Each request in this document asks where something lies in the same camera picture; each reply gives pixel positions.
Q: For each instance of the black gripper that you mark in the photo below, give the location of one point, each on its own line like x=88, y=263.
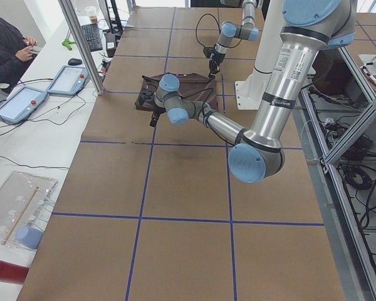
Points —
x=156, y=111
x=215, y=58

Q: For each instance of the dark brown t-shirt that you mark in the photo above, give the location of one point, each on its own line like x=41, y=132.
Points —
x=193, y=87

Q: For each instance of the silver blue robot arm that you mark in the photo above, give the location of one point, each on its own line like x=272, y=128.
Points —
x=294, y=32
x=229, y=30

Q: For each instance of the far blue teach pendant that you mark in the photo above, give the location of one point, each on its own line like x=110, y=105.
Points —
x=68, y=81

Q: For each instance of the blue teach pendant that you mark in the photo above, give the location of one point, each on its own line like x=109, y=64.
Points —
x=21, y=105
x=68, y=81

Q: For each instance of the black computer mouse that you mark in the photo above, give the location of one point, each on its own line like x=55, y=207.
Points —
x=74, y=61

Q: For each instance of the black keyboard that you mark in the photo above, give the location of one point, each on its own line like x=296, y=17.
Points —
x=92, y=36

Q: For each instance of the paper coffee cup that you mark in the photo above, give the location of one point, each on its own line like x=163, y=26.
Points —
x=91, y=12

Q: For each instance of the near blue teach pendant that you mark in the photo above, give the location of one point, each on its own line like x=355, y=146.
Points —
x=21, y=105

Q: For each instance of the person in black shirt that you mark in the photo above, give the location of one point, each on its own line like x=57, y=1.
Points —
x=15, y=54

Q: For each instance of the clear plastic bag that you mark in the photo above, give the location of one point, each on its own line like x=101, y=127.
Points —
x=25, y=200

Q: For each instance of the light blue cup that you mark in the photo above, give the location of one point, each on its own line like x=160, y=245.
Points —
x=29, y=237

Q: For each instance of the red cylinder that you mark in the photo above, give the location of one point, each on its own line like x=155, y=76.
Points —
x=12, y=273

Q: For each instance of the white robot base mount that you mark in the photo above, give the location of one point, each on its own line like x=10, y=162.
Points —
x=257, y=62

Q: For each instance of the aluminium frame post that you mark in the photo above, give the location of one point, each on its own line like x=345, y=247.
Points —
x=74, y=26

